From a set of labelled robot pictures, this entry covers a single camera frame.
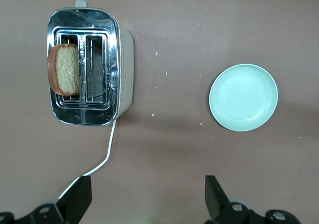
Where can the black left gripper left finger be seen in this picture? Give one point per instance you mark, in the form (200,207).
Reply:
(79,196)

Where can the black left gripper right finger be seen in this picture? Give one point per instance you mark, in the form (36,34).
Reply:
(214,199)

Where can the brown bread slice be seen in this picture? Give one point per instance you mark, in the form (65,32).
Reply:
(67,72)

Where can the light green plate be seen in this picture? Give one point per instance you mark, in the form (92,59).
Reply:
(243,97)

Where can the beige chrome-top toaster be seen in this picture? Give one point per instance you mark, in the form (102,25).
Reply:
(125,84)

